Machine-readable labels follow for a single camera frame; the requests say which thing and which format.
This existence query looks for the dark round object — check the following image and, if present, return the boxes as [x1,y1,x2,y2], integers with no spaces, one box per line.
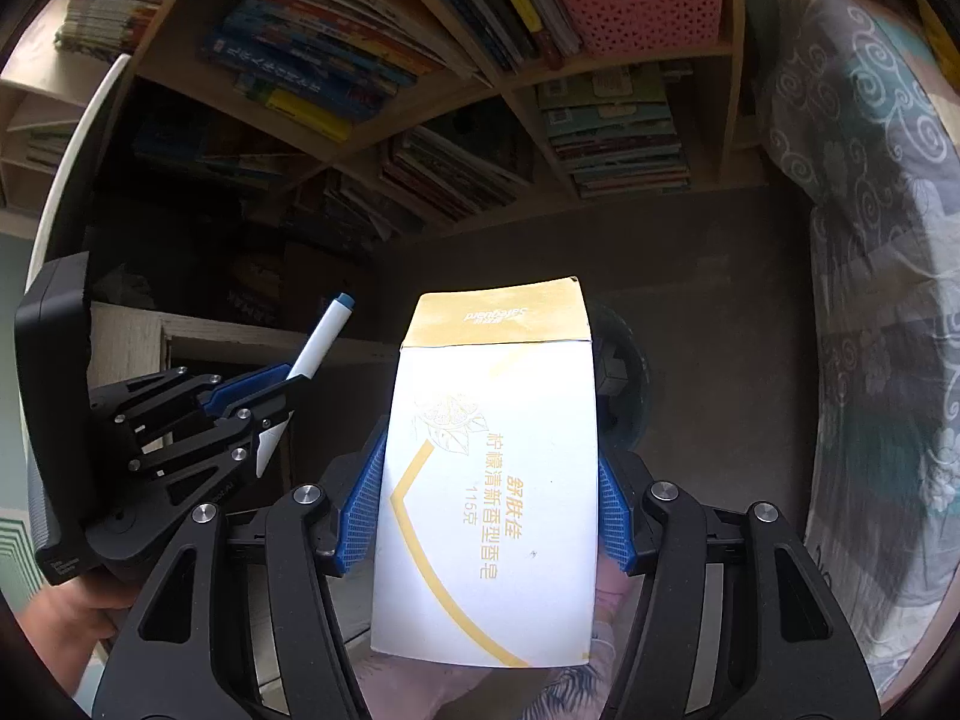
[589,298,665,458]

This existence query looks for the leaning row of books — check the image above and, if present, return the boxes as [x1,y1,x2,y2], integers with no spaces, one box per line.
[202,0,578,143]

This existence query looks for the wooden bookshelf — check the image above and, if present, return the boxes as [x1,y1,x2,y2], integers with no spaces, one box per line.
[0,0,770,496]

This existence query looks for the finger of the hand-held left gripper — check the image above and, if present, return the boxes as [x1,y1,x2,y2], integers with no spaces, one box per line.
[90,364,305,460]
[131,406,292,482]

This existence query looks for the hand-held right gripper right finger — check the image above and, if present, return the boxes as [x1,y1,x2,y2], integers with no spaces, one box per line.
[598,450,882,720]

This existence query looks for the grey swirl printed blanket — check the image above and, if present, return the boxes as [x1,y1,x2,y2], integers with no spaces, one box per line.
[750,0,960,706]

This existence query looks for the white marker pen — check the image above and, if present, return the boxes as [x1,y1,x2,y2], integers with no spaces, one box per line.
[255,291,355,479]

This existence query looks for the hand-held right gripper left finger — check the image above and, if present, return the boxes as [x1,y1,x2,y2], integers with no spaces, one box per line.
[90,420,387,720]

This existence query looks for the person's left hand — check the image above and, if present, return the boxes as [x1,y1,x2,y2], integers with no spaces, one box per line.
[15,568,140,695]

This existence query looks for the white and yellow soap box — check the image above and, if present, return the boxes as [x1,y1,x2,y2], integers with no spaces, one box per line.
[370,276,601,670]

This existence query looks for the stack of books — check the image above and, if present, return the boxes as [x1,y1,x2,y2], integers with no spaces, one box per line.
[379,124,537,222]
[56,0,181,61]
[536,64,691,200]

